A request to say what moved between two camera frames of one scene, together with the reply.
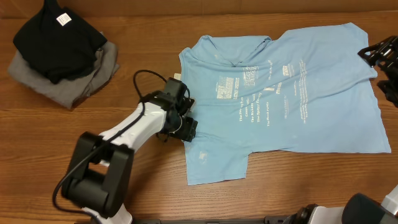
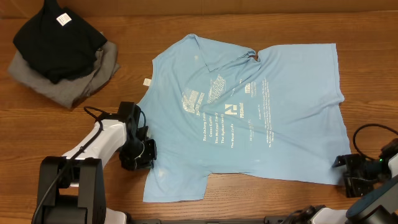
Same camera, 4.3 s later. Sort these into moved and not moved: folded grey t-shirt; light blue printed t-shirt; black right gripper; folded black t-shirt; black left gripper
Moved: black left gripper; light blue printed t-shirt; black right gripper
Not moved: folded black t-shirt; folded grey t-shirt
